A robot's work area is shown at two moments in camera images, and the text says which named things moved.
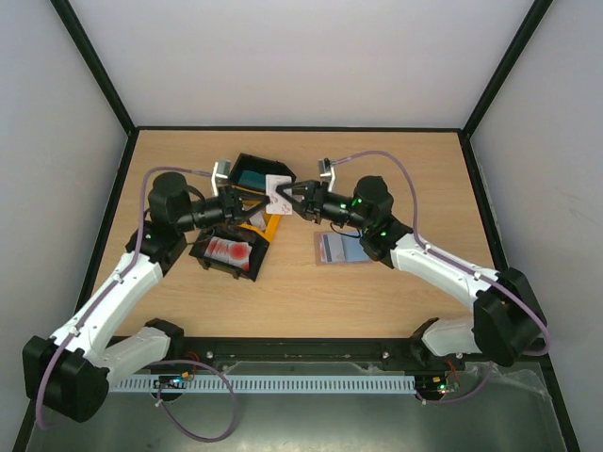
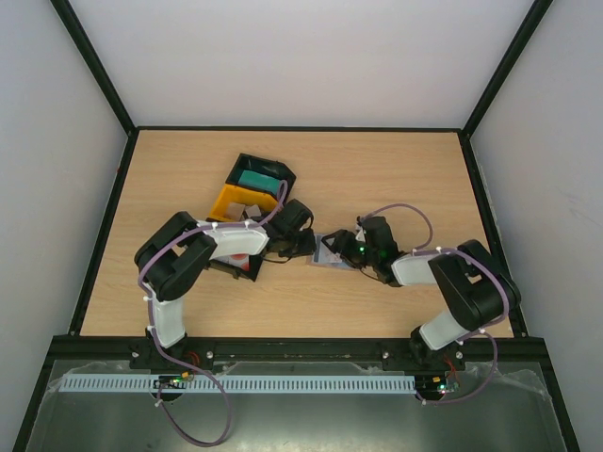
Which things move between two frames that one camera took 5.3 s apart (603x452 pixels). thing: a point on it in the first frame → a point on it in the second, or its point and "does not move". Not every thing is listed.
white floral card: [279, 203] → [322, 253]
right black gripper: [312, 201] → [351, 245]
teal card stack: [252, 179] does not move
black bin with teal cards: [249, 172] does not move
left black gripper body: [217, 216] → [296, 248]
